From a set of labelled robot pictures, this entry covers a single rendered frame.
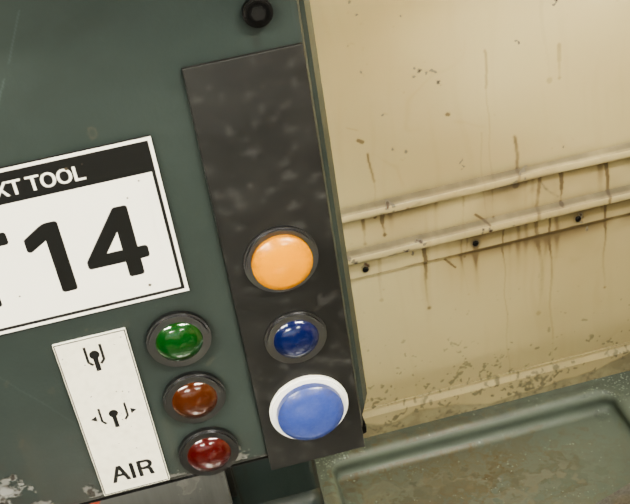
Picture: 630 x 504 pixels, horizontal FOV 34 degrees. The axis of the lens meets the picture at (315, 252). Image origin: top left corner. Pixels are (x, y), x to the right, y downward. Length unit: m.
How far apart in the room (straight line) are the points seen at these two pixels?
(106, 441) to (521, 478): 1.45
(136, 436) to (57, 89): 0.16
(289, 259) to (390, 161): 1.20
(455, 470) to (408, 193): 0.53
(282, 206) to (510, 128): 1.26
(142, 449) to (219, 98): 0.17
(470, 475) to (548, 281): 0.37
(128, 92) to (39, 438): 0.16
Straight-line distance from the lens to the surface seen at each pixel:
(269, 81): 0.38
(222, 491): 1.38
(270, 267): 0.41
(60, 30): 0.37
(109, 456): 0.47
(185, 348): 0.43
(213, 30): 0.37
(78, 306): 0.42
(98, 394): 0.45
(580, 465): 1.89
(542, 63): 1.62
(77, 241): 0.40
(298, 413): 0.46
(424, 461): 1.90
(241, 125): 0.39
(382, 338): 1.78
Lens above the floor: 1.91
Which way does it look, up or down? 32 degrees down
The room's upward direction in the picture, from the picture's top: 9 degrees counter-clockwise
